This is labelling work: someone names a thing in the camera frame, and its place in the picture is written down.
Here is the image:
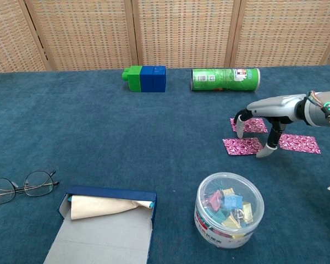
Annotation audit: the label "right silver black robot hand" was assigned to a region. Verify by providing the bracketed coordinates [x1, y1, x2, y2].
[233, 93, 309, 159]

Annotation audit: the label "pink patterned playing card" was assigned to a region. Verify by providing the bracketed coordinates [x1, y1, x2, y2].
[230, 117, 268, 134]
[222, 137, 264, 157]

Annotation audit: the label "pink patterned packet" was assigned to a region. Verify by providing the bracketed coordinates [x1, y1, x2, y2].
[278, 134, 322, 155]

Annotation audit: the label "green chip can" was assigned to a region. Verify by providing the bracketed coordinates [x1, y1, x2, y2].
[191, 67, 261, 93]

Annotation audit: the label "woven rattan screen panel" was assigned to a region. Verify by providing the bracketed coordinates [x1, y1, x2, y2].
[24, 0, 140, 72]
[125, 0, 241, 69]
[225, 0, 330, 67]
[0, 0, 52, 75]

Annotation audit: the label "blue binder clip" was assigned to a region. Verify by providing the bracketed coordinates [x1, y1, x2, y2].
[223, 194, 243, 211]

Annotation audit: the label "yellow binder clip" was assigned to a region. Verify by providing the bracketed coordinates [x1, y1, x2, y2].
[241, 202, 253, 221]
[222, 214, 241, 229]

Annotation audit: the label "pink binder clip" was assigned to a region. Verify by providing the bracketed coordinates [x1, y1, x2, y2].
[208, 191, 223, 211]

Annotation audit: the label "blue building block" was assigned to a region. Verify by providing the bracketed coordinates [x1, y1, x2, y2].
[152, 65, 167, 93]
[140, 65, 155, 93]

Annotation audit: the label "clear round plastic tub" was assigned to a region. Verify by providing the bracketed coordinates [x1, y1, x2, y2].
[194, 172, 265, 249]

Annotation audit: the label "green building block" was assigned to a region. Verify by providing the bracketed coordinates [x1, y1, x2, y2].
[122, 65, 142, 93]

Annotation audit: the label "blue carpet table cover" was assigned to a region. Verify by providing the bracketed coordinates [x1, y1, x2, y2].
[0, 64, 330, 264]

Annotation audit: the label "cream cloth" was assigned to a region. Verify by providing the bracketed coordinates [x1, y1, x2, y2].
[68, 194, 155, 221]

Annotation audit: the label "blue box with grey flap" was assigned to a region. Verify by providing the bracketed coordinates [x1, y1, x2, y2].
[42, 185, 157, 264]

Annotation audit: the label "thin-framed eyeglasses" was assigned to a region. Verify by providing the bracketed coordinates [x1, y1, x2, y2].
[0, 169, 60, 205]

